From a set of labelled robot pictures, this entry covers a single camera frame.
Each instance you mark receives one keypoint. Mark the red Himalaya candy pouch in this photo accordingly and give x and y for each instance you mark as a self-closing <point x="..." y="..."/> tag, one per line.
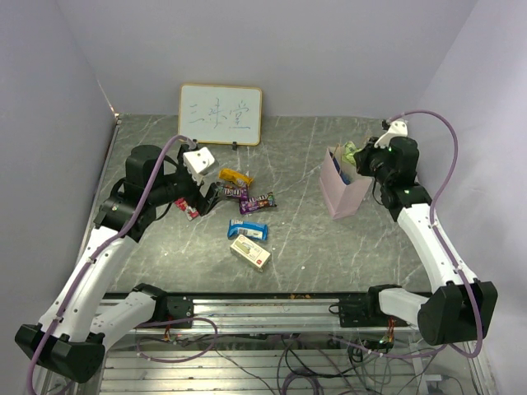
<point x="190" y="212"/>

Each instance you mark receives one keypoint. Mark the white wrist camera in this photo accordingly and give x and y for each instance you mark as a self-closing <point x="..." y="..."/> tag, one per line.
<point x="393" y="129"/>
<point x="199" y="164"/>

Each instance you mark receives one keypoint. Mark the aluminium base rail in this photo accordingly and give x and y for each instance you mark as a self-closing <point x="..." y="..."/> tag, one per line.
<point x="263" y="317"/>

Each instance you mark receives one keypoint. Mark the yellow candy bar wrapper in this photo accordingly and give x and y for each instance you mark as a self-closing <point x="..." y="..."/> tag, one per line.
<point x="235" y="177"/>

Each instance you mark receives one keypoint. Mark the white green small box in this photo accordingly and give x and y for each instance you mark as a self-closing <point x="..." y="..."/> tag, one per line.
<point x="250" y="252"/>

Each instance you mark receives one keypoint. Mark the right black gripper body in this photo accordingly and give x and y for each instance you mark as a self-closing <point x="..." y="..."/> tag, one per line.
<point x="370" y="162"/>

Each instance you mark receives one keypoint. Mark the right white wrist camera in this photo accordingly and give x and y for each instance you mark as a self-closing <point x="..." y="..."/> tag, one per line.
<point x="393" y="129"/>

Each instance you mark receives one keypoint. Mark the pink paper bag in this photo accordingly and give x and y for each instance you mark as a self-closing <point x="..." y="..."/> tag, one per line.
<point x="341" y="200"/>

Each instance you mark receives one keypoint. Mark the brown purple M&M's pack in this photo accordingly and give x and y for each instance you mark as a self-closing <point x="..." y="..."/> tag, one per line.
<point x="234" y="192"/>

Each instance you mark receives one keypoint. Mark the white board with yellow frame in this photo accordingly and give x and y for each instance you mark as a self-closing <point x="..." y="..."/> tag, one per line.
<point x="216" y="114"/>

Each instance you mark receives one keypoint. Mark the green Himalaya candy pouch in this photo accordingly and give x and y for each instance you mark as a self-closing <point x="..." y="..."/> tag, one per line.
<point x="349" y="151"/>

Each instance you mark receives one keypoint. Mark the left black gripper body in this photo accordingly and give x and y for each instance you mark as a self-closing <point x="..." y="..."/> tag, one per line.
<point x="185" y="186"/>

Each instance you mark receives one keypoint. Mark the blue cookie bar wrapper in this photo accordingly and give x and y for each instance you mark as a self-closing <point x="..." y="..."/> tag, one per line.
<point x="252" y="230"/>

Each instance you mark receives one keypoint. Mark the blue Burts chips bag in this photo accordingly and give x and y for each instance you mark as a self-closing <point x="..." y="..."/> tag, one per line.
<point x="340" y="172"/>

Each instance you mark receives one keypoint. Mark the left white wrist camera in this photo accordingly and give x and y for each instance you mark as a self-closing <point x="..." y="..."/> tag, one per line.
<point x="199" y="164"/>

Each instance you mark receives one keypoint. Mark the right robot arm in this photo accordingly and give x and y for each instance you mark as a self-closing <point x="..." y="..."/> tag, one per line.
<point x="460" y="306"/>

